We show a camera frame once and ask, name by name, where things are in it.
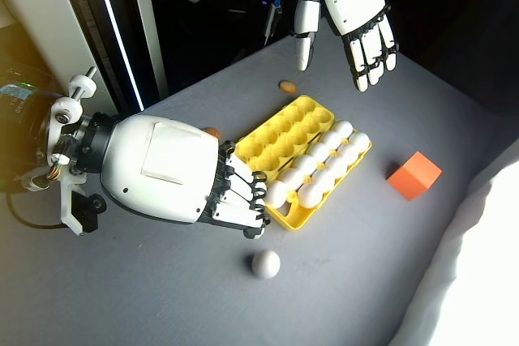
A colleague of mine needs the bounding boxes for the grey table cloth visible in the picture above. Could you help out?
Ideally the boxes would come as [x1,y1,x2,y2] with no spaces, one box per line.
[0,33,519,346]

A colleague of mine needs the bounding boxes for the white egg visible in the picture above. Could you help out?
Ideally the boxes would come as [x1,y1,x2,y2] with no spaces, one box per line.
[278,167,306,191]
[320,130,344,152]
[324,156,350,180]
[292,154,320,177]
[332,120,354,139]
[265,180,292,209]
[311,168,338,194]
[307,142,332,164]
[336,143,362,167]
[251,249,281,280]
[348,131,372,155]
[298,182,328,209]

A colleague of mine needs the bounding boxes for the orange cube block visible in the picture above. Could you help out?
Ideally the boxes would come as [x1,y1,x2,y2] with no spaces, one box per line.
[385,151,443,202]

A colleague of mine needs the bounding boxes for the yellow egg carton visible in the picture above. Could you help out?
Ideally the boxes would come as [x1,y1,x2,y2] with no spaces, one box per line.
[234,94,373,233]

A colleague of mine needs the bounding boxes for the white column with black strip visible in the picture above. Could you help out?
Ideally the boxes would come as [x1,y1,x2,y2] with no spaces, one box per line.
[0,0,169,114]

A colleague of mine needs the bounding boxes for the white sheet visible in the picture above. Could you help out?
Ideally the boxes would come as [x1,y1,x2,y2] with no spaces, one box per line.
[387,147,519,346]

